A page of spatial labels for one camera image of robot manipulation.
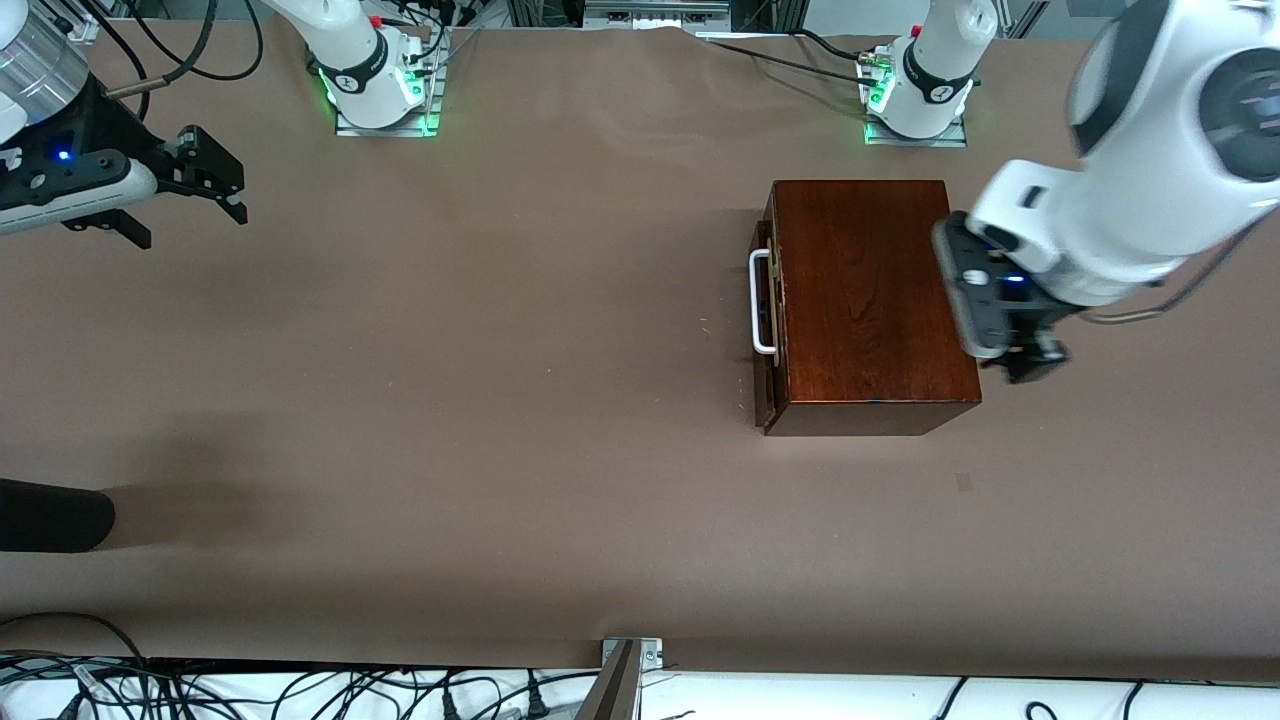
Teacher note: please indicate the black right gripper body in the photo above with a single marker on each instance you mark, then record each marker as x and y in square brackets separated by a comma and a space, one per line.
[112, 128]

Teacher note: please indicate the light wood drawer brown front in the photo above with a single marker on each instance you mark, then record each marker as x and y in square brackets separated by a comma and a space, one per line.
[772, 390]

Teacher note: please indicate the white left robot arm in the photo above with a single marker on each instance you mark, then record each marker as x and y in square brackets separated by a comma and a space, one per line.
[1150, 150]

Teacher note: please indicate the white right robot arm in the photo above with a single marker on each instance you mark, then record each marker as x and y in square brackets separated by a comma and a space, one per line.
[350, 50]

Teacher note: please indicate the white power strip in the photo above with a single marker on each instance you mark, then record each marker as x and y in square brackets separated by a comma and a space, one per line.
[80, 25]

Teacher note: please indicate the dark brown wooden board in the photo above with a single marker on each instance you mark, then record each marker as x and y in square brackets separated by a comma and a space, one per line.
[870, 290]

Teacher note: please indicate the black rounded object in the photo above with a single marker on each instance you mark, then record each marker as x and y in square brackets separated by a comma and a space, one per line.
[50, 515]

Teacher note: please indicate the silver metal bracket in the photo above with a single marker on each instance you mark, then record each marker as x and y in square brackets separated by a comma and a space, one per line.
[650, 652]

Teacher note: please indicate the aluminium frame rail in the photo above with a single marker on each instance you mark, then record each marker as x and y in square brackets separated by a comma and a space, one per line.
[655, 12]

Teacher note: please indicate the brown angled post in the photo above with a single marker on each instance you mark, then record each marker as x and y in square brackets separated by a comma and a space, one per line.
[612, 690]

